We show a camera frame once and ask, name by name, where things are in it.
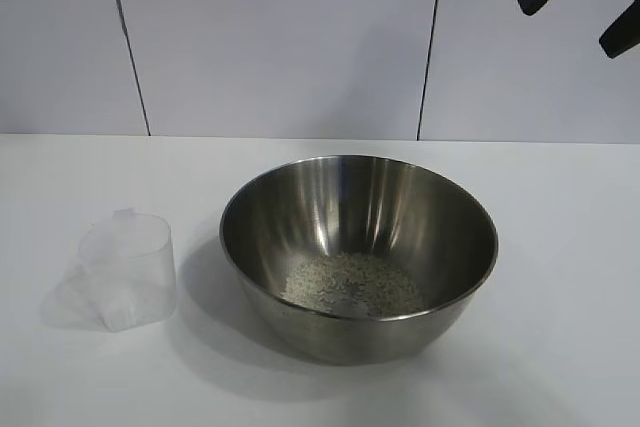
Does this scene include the stainless steel mixing bowl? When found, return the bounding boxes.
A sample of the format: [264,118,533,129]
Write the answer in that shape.
[219,154,500,366]

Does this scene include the clear plastic measuring cup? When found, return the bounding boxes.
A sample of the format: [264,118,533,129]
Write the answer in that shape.
[77,206,174,334]

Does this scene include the white rice grains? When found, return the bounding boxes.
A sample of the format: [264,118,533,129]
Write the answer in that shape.
[282,251,426,319]

